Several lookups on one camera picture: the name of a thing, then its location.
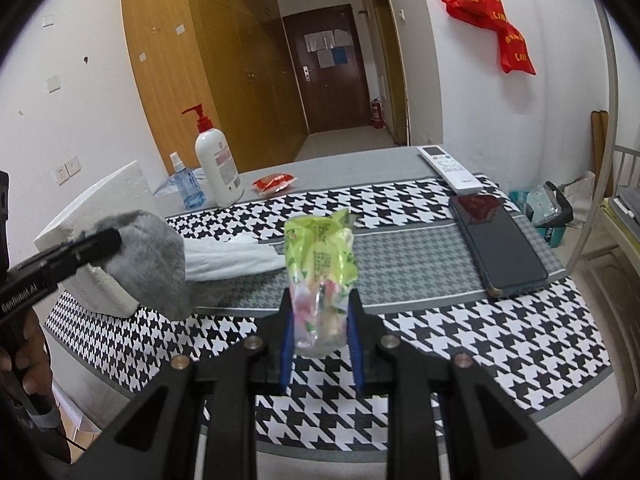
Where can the square white wall plate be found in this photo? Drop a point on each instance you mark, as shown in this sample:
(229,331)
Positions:
(52,83)

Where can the houndstooth table mat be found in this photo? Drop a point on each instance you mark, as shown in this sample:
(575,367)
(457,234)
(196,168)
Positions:
(475,350)

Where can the grey fuzzy sock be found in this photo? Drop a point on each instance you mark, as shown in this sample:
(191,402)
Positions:
(150,255)

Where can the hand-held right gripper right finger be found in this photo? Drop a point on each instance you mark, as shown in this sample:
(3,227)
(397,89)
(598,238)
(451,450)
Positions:
(354,350)

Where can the white plastic bag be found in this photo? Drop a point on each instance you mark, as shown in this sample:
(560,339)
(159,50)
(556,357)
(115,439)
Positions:
(580,195)

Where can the wooden board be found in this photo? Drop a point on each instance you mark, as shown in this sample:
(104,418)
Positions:
(599,135)

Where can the papers on door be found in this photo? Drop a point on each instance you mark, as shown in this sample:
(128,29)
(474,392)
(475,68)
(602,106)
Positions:
(325,47)

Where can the white foam box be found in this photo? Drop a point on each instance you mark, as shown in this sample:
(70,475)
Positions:
(70,225)

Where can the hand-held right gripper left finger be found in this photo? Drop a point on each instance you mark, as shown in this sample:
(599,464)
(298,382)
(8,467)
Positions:
(286,355)

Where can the red fire extinguisher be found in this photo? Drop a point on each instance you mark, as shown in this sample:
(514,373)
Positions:
(377,115)

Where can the metal bunk bed frame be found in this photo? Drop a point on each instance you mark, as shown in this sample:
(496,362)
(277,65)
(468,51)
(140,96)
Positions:
(607,110)

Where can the person's left hand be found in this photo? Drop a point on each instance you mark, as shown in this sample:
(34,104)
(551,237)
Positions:
(35,340)

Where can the dark brown door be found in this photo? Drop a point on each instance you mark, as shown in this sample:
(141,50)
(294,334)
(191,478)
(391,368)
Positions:
(335,95)

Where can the green clear snack bag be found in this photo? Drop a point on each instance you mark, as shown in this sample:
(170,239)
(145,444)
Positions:
(320,260)

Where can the light wooden side door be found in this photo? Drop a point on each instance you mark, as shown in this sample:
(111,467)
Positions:
(392,60)

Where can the small white wall plate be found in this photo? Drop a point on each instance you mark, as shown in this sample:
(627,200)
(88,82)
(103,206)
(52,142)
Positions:
(48,20)

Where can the white cloth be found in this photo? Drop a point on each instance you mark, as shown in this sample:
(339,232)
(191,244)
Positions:
(225,260)

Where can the white wall switch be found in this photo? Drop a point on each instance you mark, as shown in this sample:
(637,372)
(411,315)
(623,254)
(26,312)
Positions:
(74,166)

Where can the red snack packet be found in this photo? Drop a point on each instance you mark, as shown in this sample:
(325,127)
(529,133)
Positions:
(272,183)

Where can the blue spray bottle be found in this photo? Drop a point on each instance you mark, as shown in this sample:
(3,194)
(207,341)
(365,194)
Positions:
(189,187)

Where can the white pump bottle red pump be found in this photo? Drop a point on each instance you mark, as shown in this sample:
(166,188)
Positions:
(217,170)

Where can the clear plastic bag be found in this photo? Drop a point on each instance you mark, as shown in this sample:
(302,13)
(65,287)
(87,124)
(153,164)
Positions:
(542,205)

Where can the white remote control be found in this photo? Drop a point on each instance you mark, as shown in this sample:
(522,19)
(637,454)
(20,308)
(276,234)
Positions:
(450,167)

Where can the wooden wardrobe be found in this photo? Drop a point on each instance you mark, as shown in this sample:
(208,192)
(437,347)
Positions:
(200,60)

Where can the black smartphone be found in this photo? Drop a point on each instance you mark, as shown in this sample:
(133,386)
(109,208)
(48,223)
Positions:
(500,245)

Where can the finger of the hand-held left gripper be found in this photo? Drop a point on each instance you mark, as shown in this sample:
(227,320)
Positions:
(90,247)

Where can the white wall socket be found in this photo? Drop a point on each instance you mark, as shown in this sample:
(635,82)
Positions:
(61,173)

